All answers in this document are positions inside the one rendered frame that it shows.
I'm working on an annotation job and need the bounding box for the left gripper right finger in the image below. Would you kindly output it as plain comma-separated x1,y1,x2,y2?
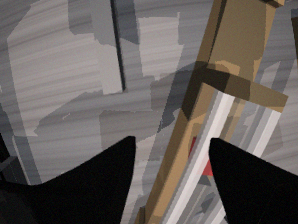
208,138,298,224

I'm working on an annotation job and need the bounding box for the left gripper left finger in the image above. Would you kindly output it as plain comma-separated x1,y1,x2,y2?
0,136,136,224

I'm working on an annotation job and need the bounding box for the tan flat wooden board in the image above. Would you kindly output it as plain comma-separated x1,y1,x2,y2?
291,17,298,67

